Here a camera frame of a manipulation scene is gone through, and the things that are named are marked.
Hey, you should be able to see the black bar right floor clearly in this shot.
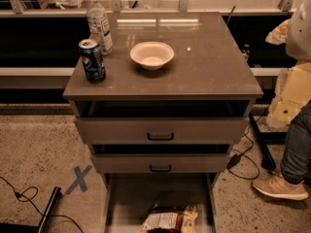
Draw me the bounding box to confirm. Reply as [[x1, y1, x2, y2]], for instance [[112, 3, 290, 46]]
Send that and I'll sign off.
[[249, 113, 276, 171]]

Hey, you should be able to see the bottom grey drawer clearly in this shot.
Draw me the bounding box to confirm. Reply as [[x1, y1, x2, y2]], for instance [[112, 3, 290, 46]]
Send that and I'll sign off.
[[103, 173, 217, 233]]

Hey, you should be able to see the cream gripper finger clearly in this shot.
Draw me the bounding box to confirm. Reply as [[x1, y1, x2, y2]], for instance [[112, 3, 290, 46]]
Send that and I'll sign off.
[[265, 19, 289, 45]]

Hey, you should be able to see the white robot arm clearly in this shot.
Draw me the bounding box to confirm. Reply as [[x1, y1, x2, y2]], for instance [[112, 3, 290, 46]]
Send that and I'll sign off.
[[265, 0, 311, 127]]

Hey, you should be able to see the blue tape cross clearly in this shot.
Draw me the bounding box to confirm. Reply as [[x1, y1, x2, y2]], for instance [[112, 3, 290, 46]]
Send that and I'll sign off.
[[65, 165, 92, 195]]

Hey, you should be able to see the tan sneaker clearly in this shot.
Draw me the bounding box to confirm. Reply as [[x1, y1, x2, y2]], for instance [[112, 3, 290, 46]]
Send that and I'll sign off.
[[252, 173, 309, 201]]

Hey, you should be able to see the black bar floor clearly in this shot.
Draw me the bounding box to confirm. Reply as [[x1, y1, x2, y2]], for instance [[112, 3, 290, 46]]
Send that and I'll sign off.
[[249, 113, 276, 171], [37, 186, 61, 233]]

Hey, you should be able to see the grey drawer cabinet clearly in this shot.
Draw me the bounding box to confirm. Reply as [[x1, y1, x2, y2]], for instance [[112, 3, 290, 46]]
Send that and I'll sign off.
[[62, 11, 264, 233]]

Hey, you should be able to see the brown chip bag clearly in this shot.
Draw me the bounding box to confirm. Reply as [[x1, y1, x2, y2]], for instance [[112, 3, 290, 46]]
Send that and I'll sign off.
[[137, 204, 198, 233]]

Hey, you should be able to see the blue pepsi can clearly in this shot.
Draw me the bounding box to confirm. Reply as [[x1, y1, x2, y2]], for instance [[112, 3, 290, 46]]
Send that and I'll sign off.
[[78, 39, 106, 82]]

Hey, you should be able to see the black bar left floor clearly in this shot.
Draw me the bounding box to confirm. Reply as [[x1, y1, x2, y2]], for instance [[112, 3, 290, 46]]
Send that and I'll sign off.
[[37, 186, 61, 233]]

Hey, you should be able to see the grey drawer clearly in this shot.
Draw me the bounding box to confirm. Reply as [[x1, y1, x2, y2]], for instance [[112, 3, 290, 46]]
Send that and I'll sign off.
[[103, 173, 217, 233], [91, 145, 229, 173], [71, 100, 250, 145]]

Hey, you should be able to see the top grey drawer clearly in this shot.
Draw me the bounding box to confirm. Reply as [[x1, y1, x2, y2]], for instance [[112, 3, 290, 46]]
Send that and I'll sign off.
[[71, 100, 250, 145]]

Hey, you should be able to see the clear plastic water bottle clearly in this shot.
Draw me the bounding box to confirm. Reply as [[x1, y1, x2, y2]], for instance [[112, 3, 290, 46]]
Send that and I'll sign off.
[[86, 0, 113, 55]]

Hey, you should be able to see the middle grey drawer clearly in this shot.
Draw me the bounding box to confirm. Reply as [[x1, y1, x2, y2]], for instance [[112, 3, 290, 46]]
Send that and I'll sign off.
[[91, 145, 229, 173]]

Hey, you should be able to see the white paper bowl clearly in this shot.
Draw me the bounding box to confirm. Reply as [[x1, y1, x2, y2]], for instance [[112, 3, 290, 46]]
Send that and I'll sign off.
[[130, 42, 175, 70]]

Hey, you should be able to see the metal railing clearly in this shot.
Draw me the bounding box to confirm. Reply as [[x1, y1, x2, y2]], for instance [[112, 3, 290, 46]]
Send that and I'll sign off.
[[0, 0, 311, 17]]

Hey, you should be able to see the blue jeans leg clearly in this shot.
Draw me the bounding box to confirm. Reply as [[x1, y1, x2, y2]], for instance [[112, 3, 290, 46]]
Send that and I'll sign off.
[[281, 102, 311, 184]]

